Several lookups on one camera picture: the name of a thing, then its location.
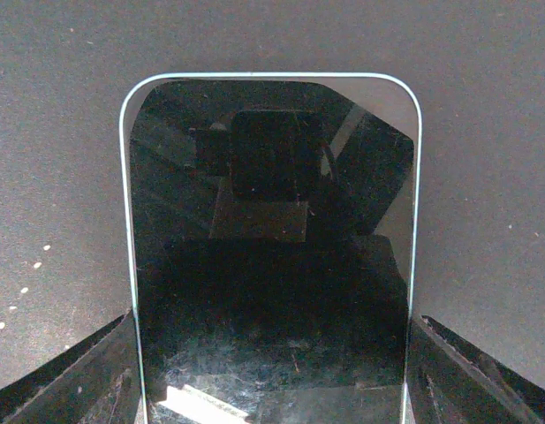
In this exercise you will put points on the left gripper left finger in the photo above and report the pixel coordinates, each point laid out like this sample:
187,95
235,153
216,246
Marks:
66,388

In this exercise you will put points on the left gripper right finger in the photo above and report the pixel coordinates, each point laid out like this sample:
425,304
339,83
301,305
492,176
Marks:
450,380

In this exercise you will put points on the teal-edged black phone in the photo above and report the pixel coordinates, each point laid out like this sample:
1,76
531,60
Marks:
271,226

